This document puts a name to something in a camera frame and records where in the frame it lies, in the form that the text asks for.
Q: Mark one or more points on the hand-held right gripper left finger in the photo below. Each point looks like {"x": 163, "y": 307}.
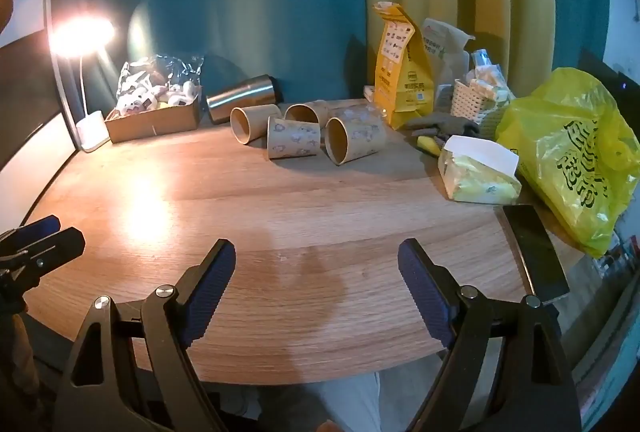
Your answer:
{"x": 210, "y": 292}

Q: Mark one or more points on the grey work gloves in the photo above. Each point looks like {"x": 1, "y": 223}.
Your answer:
{"x": 442, "y": 125}

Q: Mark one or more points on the snack packets in basket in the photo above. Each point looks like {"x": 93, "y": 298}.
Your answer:
{"x": 487, "y": 75}

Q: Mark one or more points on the yellow paper bag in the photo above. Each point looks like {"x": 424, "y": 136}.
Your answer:
{"x": 400, "y": 77}

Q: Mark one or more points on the person's white trouser leg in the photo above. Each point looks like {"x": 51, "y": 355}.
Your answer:
{"x": 350, "y": 402}

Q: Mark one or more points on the person's left forearm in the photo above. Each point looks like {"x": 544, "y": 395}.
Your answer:
{"x": 17, "y": 352}

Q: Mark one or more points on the black phone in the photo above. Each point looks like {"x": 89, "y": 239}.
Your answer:
{"x": 535, "y": 252}

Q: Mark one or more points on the yellow plastic bag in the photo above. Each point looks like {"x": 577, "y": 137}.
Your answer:
{"x": 570, "y": 152}

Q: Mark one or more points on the white woven basket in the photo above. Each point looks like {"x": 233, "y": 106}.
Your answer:
{"x": 470, "y": 101}

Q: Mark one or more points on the stainless steel tumbler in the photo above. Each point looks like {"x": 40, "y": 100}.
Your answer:
{"x": 240, "y": 100}

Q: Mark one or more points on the yellow tissue pack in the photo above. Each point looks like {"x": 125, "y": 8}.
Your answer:
{"x": 477, "y": 173}

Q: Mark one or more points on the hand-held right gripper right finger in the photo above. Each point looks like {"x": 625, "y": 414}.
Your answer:
{"x": 425, "y": 292}

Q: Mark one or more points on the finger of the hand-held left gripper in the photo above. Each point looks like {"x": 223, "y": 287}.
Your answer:
{"x": 60, "y": 244}
{"x": 40, "y": 227}

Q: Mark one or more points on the white desk lamp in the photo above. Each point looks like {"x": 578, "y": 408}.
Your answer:
{"x": 92, "y": 132}

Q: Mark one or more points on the brown cardboard box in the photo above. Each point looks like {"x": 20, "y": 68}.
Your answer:
{"x": 155, "y": 120}

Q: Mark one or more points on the brown paper cup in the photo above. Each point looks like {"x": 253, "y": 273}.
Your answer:
{"x": 306, "y": 112}
{"x": 292, "y": 138}
{"x": 352, "y": 138}
{"x": 252, "y": 122}

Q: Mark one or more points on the clear bag of snacks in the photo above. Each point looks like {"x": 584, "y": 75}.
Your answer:
{"x": 155, "y": 85}

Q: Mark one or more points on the white paper bag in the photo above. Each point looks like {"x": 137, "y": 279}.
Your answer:
{"x": 445, "y": 43}

